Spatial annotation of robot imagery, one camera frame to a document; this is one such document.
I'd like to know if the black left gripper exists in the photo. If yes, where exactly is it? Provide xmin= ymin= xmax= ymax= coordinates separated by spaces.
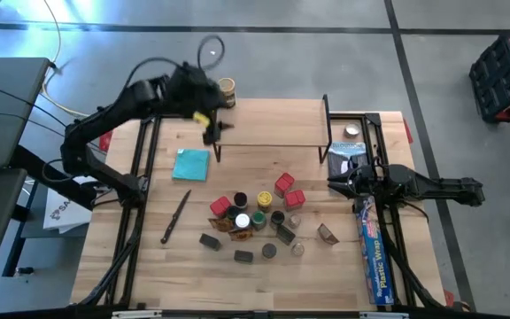
xmin=166 ymin=60 xmax=236 ymax=147

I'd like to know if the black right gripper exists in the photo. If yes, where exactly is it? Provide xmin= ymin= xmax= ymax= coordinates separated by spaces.
xmin=327 ymin=164 xmax=389 ymax=200

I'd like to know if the tan lid spice jar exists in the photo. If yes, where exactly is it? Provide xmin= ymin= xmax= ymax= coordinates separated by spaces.
xmin=217 ymin=77 xmax=237 ymax=110

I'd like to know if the brown seasoning packet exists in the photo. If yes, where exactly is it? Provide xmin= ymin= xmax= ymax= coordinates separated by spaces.
xmin=316 ymin=222 xmax=340 ymax=246

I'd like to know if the black lid olive label jar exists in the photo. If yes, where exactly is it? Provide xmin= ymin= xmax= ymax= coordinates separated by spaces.
xmin=269 ymin=210 xmax=286 ymax=230

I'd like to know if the green black pepper tin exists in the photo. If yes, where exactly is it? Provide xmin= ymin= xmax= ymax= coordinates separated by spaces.
xmin=233 ymin=249 xmax=255 ymax=265
xmin=275 ymin=224 xmax=297 ymax=246
xmin=198 ymin=233 xmax=222 ymax=253

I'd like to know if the yellow lid dark spice jar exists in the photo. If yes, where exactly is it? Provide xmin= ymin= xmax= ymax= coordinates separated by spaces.
xmin=256 ymin=191 xmax=274 ymax=214

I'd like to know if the orange taco mix packet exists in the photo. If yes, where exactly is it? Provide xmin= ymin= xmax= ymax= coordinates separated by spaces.
xmin=207 ymin=216 xmax=235 ymax=233
xmin=228 ymin=228 xmax=254 ymax=243

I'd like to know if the green lid spice jar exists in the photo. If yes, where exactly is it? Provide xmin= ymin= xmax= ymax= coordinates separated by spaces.
xmin=250 ymin=210 xmax=268 ymax=232

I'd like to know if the teal cleaning cloth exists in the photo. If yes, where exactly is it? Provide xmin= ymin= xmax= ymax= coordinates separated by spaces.
xmin=171 ymin=148 xmax=212 ymax=183

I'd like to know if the blue plastic wrap box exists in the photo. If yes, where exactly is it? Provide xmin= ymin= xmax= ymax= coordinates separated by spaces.
xmin=353 ymin=194 xmax=397 ymax=307

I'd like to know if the black kitchen knife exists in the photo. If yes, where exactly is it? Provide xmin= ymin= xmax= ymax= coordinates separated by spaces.
xmin=160 ymin=189 xmax=193 ymax=245

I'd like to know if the black diagonal stand beam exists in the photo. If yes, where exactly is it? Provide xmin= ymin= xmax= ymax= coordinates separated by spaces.
xmin=9 ymin=144 xmax=97 ymax=212

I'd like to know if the red black tool case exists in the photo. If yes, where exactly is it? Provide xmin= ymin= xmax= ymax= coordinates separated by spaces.
xmin=467 ymin=33 xmax=510 ymax=124

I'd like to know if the blue metal leg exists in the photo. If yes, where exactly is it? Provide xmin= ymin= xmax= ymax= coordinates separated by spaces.
xmin=1 ymin=179 xmax=39 ymax=278

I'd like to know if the wooden shelf riser black frame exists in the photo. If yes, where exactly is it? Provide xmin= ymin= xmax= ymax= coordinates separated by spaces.
xmin=212 ymin=93 xmax=334 ymax=165

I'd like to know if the black aluminium table frame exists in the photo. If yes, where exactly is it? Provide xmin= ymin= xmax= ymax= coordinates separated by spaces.
xmin=75 ymin=110 xmax=449 ymax=311

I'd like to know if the silver front bracket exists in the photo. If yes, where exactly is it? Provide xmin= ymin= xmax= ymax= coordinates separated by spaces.
xmin=112 ymin=309 xmax=163 ymax=319
xmin=359 ymin=311 xmax=410 ymax=319

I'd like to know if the black front frame bar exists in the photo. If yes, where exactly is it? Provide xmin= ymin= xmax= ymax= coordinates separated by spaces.
xmin=0 ymin=304 xmax=510 ymax=319

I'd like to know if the yellow power cable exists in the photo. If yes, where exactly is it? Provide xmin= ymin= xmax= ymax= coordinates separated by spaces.
xmin=40 ymin=0 xmax=90 ymax=119

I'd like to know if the thin black desk cable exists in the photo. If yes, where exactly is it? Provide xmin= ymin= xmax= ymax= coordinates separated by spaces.
xmin=0 ymin=78 xmax=68 ymax=129

